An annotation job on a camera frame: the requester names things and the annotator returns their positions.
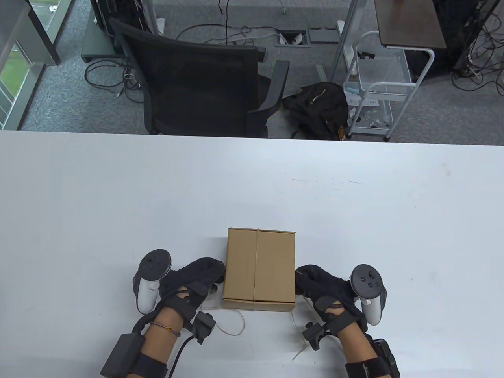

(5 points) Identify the person's right hand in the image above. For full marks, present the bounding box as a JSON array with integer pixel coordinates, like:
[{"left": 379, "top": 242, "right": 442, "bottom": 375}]
[{"left": 295, "top": 265, "right": 369, "bottom": 335}]

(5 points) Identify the person's left hand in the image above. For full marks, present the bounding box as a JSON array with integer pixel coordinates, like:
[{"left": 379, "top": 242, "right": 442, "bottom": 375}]
[{"left": 154, "top": 257, "right": 226, "bottom": 327}]

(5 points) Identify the beige twine string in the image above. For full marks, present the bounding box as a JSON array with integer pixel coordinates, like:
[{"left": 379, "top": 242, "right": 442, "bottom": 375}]
[{"left": 205, "top": 228, "right": 311, "bottom": 361}]

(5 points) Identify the brown cardboard box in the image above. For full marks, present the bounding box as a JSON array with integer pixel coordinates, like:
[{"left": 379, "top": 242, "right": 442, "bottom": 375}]
[{"left": 222, "top": 227, "right": 296, "bottom": 313}]

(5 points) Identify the person's left forearm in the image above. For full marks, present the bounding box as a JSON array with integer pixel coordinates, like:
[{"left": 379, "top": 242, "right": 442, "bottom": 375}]
[{"left": 136, "top": 307, "right": 185, "bottom": 378}]

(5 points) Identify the person's right forearm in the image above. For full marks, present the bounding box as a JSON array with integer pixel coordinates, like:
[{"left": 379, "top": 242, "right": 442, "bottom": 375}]
[{"left": 337, "top": 321, "right": 380, "bottom": 367}]

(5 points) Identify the black wrist-worn sensor box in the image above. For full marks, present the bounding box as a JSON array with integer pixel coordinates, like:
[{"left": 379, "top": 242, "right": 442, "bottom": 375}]
[
  {"left": 372, "top": 339, "right": 401, "bottom": 378},
  {"left": 100, "top": 334, "right": 146, "bottom": 378}
]

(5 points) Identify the open floor socket box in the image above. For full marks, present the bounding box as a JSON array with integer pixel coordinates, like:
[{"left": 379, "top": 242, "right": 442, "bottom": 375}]
[{"left": 274, "top": 30, "right": 311, "bottom": 48}]

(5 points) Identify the grey and white hand controller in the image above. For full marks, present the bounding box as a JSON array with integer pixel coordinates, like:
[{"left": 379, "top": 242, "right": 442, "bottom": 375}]
[
  {"left": 350, "top": 264, "right": 387, "bottom": 326},
  {"left": 133, "top": 249, "right": 172, "bottom": 315}
]

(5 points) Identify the black backpack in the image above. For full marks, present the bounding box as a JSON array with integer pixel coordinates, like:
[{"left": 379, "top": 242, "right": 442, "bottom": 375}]
[{"left": 282, "top": 82, "right": 350, "bottom": 141}]

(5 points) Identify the black mesh office chair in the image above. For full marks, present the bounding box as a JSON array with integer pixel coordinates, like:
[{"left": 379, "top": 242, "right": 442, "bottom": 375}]
[{"left": 109, "top": 17, "right": 291, "bottom": 138}]

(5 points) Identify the grey floor plate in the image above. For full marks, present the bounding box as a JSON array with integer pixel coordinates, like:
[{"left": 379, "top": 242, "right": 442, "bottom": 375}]
[{"left": 308, "top": 27, "right": 339, "bottom": 43}]

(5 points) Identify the brown wooden side desk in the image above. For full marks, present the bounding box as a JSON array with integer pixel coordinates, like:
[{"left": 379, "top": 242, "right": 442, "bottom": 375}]
[{"left": 373, "top": 0, "right": 447, "bottom": 50}]

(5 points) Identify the black equipment rack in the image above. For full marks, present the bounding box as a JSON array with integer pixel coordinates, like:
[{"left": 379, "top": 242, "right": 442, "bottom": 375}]
[
  {"left": 90, "top": 0, "right": 147, "bottom": 38},
  {"left": 432, "top": 0, "right": 493, "bottom": 73}
]

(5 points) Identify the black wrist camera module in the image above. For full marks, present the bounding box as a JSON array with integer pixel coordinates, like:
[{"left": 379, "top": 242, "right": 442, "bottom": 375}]
[
  {"left": 192, "top": 311, "right": 217, "bottom": 345},
  {"left": 302, "top": 322, "right": 327, "bottom": 351}
]

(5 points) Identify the thin beaded bracelet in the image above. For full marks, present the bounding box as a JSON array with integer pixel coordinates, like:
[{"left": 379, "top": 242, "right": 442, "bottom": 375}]
[{"left": 150, "top": 322, "right": 182, "bottom": 337}]

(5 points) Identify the black sensor cable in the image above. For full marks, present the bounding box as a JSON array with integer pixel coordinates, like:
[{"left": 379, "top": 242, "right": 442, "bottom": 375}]
[{"left": 167, "top": 337, "right": 195, "bottom": 378}]

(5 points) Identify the white wire cart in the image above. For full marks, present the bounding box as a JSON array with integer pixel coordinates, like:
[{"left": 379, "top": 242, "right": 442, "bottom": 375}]
[{"left": 343, "top": 31, "right": 435, "bottom": 142}]

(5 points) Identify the tangle of black floor cables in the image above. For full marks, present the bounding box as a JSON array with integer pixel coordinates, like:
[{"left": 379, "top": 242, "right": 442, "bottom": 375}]
[
  {"left": 85, "top": 59, "right": 145, "bottom": 104},
  {"left": 451, "top": 0, "right": 504, "bottom": 96}
]

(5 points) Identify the aluminium frame post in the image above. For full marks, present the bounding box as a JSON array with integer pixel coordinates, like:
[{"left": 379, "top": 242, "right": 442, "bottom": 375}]
[{"left": 329, "top": 0, "right": 361, "bottom": 81}]

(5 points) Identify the grey metal base plate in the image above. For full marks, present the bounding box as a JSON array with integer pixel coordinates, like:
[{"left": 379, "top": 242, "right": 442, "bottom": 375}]
[{"left": 82, "top": 8, "right": 120, "bottom": 63}]

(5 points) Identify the long black floor cable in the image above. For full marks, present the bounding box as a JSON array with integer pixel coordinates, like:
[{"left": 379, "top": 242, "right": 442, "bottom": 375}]
[{"left": 175, "top": 0, "right": 285, "bottom": 44}]

